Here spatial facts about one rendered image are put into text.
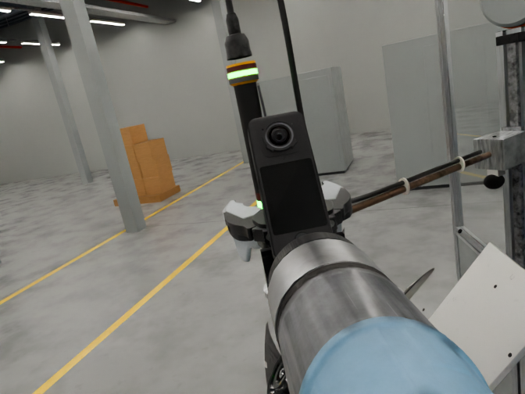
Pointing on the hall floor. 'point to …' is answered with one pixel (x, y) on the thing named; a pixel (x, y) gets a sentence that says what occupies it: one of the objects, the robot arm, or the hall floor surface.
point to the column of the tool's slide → (511, 168)
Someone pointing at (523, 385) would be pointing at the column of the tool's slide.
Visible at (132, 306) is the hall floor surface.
